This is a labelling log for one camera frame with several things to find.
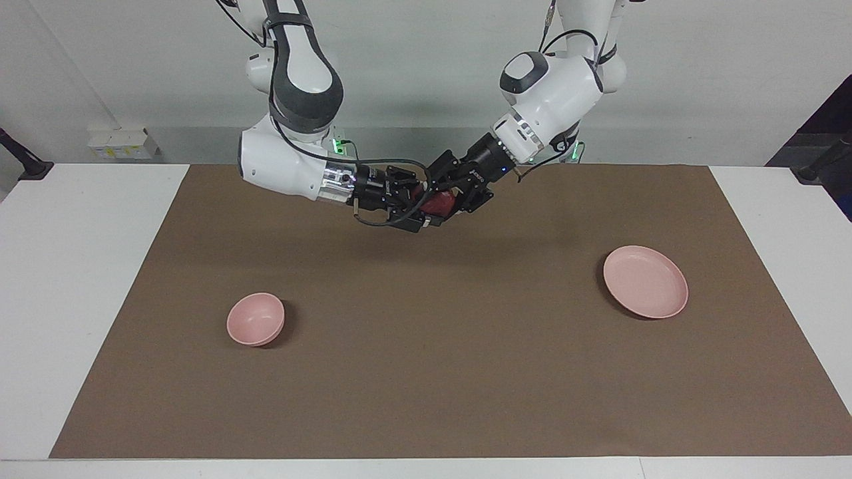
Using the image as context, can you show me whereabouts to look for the brown table mat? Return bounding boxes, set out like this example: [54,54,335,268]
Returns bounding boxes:
[50,164,852,460]

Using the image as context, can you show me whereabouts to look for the dark red apple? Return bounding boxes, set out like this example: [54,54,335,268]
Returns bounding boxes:
[414,188,460,217]

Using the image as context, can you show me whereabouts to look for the pink bowl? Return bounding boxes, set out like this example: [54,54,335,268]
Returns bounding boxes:
[226,292,286,347]

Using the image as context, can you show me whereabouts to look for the dark equipment cabinet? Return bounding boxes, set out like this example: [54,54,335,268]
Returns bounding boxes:
[765,77,852,222]

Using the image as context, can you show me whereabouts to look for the black clamp stand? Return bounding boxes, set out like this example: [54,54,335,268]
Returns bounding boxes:
[0,128,54,182]
[797,130,852,186]

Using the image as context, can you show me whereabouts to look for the white wall power strip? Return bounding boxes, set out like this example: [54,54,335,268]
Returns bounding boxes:
[87,128,160,160]

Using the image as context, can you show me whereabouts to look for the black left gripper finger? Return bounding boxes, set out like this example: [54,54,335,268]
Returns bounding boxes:
[456,189,495,215]
[426,152,468,194]

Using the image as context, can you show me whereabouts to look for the pink plate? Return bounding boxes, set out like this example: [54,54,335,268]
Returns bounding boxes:
[602,245,689,319]

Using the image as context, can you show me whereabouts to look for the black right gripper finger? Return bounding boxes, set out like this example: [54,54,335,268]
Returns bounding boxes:
[391,203,444,234]
[389,166,435,202]

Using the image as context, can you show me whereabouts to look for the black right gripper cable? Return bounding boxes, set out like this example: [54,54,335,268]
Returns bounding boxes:
[266,13,433,228]

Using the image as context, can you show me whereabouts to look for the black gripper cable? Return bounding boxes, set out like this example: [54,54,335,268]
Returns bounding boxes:
[266,13,433,228]
[516,0,603,185]

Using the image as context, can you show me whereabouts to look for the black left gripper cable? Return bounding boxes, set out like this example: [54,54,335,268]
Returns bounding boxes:
[516,0,603,185]

